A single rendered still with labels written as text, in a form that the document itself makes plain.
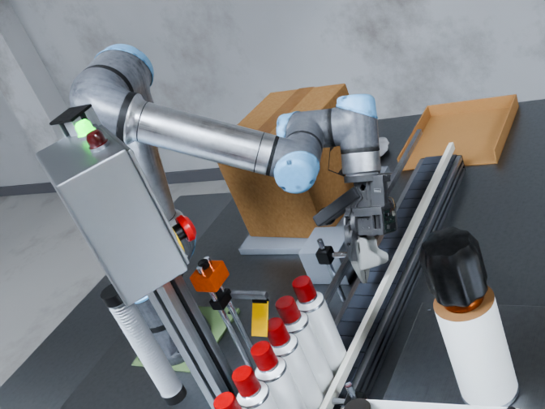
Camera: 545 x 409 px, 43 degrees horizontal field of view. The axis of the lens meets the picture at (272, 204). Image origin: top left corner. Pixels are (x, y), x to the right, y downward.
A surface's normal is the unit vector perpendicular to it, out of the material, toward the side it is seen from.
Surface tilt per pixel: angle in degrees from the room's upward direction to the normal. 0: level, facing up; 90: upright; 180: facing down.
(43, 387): 0
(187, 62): 90
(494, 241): 0
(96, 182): 90
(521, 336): 0
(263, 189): 90
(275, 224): 90
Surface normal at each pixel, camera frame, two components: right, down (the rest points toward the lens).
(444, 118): -0.35, -0.82
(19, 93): -0.43, 0.58
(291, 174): -0.16, 0.56
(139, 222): 0.44, 0.29
